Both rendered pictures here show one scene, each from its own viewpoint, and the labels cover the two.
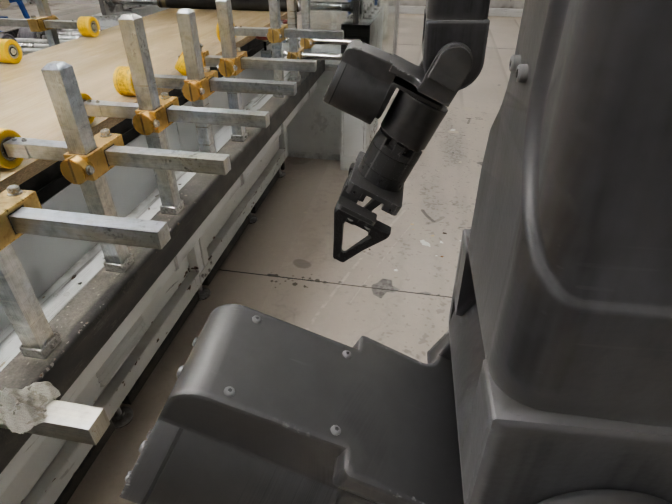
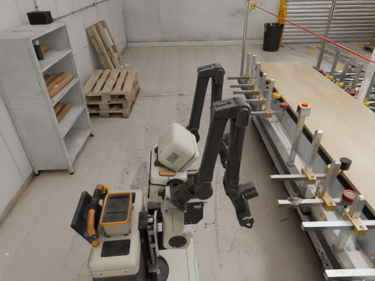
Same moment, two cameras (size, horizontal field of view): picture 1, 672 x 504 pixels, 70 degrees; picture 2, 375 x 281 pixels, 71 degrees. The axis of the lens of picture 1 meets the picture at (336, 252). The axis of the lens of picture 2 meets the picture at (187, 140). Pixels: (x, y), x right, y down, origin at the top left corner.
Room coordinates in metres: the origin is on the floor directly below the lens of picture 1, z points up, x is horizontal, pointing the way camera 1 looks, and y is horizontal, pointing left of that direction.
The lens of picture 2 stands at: (1.33, -0.47, 2.02)
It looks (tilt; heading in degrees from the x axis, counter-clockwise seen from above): 33 degrees down; 169
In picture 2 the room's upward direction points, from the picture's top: 1 degrees counter-clockwise
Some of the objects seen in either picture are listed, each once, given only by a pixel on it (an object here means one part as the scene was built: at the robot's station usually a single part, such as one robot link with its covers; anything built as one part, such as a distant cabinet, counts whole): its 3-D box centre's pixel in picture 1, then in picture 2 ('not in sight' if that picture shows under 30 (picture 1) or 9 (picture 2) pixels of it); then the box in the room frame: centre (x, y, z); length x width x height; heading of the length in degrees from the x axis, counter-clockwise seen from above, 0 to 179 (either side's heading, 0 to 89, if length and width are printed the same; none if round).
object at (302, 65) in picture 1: (260, 63); not in sight; (1.60, 0.24, 0.95); 0.36 x 0.03 x 0.03; 79
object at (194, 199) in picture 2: not in sight; (189, 192); (0.28, -0.25, 0.99); 0.28 x 0.16 x 0.22; 173
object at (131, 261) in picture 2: not in sight; (129, 245); (0.23, -0.63, 0.59); 0.55 x 0.34 x 0.83; 173
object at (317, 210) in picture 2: not in sight; (314, 204); (0.32, 0.55, 0.75); 0.26 x 0.01 x 0.10; 169
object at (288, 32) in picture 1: (283, 32); not in sight; (2.11, 0.22, 0.95); 0.50 x 0.04 x 0.04; 79
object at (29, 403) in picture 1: (16, 398); (295, 199); (0.36, 0.37, 0.87); 0.09 x 0.07 x 0.02; 79
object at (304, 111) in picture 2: not in sight; (303, 110); (-0.15, 0.66, 1.18); 0.07 x 0.07 x 0.08; 79
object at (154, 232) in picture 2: not in sight; (169, 223); (0.20, -0.37, 0.68); 0.28 x 0.27 x 0.25; 173
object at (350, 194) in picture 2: not in sight; (347, 200); (0.41, 0.68, 0.85); 0.08 x 0.08 x 0.11
